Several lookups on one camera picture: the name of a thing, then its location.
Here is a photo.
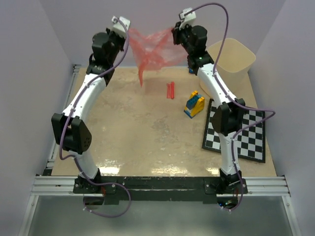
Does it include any aluminium frame rail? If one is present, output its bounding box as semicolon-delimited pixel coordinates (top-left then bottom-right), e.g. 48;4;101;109
21;67;300;236

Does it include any red plastic trash bag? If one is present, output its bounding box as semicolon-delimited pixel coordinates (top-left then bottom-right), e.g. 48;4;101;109
129;28;188;86

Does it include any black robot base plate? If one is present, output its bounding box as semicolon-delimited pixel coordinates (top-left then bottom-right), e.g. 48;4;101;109
73;176;248;205

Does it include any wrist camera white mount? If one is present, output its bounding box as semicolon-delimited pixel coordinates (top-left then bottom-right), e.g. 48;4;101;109
179;8;196;30
111;16;131;39

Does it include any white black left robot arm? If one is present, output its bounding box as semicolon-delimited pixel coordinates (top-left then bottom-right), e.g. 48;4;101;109
51;29;129;193

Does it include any black white checkerboard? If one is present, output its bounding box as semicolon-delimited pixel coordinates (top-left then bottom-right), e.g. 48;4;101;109
202;99;266;163

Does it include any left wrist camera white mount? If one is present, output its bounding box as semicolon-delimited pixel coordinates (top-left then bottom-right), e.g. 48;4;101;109
111;16;131;39

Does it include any purple camera cable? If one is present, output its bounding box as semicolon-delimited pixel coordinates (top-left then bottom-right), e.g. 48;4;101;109
189;2;276;212
59;16;133;218

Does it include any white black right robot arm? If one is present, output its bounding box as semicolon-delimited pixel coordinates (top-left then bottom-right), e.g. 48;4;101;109
171;22;245;193

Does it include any cream plastic trash bin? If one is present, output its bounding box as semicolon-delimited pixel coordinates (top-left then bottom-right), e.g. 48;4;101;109
208;38;256;94

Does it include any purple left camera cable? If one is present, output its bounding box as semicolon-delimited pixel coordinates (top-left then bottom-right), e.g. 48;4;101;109
59;16;133;218

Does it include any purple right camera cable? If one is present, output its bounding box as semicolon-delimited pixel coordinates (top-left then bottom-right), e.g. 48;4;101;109
189;2;276;212

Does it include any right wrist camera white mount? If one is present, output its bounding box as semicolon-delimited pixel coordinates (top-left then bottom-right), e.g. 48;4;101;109
179;8;196;30

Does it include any yellow blue toy block stack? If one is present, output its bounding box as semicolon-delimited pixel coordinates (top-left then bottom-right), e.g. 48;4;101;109
184;90;205;118

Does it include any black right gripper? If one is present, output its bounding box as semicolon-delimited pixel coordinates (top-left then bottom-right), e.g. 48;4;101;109
170;21;193;55

